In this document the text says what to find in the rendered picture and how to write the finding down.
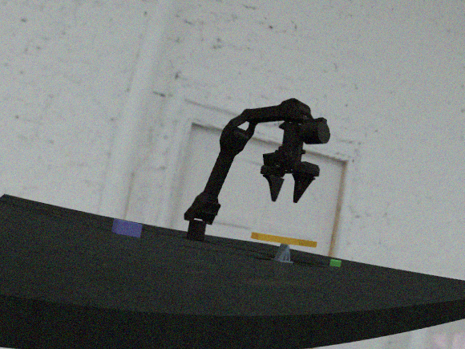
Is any yellow bar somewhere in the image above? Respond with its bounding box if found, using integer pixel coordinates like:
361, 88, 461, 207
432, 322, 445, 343
251, 233, 317, 247

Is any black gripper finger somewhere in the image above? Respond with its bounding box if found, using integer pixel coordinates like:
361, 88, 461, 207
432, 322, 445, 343
292, 173, 316, 203
263, 174, 284, 202

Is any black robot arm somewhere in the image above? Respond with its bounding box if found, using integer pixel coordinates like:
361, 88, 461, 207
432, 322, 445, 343
183, 98, 330, 243

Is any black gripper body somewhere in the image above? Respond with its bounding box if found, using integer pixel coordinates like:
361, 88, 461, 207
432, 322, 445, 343
261, 142, 320, 178

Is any green rectangular block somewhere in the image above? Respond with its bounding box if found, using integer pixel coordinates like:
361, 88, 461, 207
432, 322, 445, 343
330, 259, 342, 267

